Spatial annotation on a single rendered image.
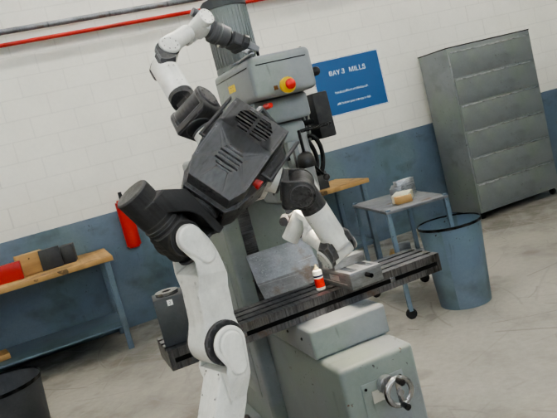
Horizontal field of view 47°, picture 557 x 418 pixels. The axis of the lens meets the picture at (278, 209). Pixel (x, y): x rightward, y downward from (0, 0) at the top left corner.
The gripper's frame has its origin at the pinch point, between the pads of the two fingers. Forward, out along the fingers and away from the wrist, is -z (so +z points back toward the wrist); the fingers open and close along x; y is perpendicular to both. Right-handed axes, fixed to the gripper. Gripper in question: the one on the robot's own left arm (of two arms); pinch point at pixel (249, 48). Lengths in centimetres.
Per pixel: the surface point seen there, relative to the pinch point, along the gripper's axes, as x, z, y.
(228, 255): -45, -35, -79
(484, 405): 4, -171, -126
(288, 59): 22.1, -5.8, -7.9
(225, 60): -19.9, -0.2, -0.5
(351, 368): 38, -48, -116
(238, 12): -14.9, 1.0, 20.3
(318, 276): 5, -52, -83
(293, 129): 9.5, -22.0, -28.8
